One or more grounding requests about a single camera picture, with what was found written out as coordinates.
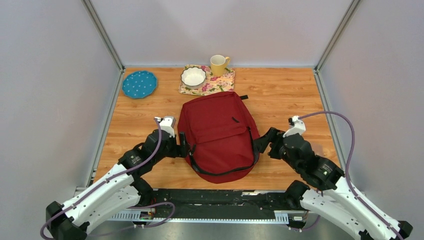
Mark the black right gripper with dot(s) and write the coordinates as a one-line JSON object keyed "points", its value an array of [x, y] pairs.
{"points": [[260, 143]]}

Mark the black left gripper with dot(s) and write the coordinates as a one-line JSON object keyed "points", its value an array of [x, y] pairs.
{"points": [[182, 150]]}

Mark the red backpack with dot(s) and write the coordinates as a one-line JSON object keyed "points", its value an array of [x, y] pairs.
{"points": [[220, 132]]}

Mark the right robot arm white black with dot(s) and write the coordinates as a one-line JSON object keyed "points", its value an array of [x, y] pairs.
{"points": [[325, 190]]}

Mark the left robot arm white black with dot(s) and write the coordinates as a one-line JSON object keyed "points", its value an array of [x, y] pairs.
{"points": [[120, 188]]}

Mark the floral serving tray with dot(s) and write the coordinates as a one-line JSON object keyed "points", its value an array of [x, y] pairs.
{"points": [[212, 84]]}

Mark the white scalloped bowl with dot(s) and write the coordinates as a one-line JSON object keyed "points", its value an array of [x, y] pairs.
{"points": [[193, 77]]}

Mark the blue polka dot plate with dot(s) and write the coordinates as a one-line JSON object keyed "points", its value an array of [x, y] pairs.
{"points": [[139, 84]]}

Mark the yellow mug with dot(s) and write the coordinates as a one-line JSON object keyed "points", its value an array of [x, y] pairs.
{"points": [[218, 64]]}

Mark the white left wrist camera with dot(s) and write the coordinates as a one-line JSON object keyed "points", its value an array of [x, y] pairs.
{"points": [[166, 124]]}

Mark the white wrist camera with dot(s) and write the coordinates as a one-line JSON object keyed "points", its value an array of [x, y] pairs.
{"points": [[296, 126], [166, 124]]}

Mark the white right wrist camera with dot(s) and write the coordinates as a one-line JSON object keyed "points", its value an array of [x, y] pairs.
{"points": [[296, 126]]}

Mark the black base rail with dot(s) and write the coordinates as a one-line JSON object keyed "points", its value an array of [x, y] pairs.
{"points": [[220, 206]]}

